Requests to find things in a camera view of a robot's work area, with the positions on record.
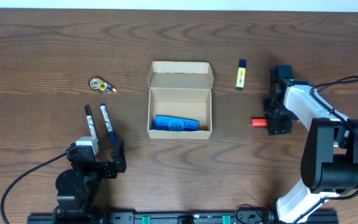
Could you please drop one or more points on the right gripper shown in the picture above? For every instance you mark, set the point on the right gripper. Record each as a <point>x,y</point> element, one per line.
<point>278,116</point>

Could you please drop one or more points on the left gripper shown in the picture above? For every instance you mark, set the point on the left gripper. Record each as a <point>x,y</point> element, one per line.
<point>101,168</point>

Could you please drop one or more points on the red stapler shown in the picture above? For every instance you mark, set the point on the red stapler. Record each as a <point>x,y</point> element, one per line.
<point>259,122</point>

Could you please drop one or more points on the blue plastic tool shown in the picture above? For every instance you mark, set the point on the blue plastic tool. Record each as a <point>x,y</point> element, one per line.
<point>168,123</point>

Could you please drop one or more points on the yellow highlighter pen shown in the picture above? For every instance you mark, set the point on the yellow highlighter pen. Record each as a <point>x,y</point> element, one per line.
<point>241,74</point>

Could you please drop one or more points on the correction tape dispenser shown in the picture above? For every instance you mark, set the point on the correction tape dispenser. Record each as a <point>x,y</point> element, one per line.
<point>98,83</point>

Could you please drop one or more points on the cardboard box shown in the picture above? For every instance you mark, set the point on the cardboard box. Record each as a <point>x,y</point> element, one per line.
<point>180,90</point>

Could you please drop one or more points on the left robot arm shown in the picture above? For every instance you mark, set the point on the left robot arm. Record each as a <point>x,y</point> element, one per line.
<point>77,187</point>

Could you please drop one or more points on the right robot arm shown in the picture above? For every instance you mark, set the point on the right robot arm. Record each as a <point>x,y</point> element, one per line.
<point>329,164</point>

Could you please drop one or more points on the black whiteboard marker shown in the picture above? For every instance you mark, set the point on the black whiteboard marker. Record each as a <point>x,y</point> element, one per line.
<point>90,121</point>

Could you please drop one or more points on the blue whiteboard marker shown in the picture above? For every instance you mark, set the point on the blue whiteboard marker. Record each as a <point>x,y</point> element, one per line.
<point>108,123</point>

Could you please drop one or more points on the black mounting rail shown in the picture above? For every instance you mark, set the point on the black mounting rail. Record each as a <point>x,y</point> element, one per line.
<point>245,216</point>

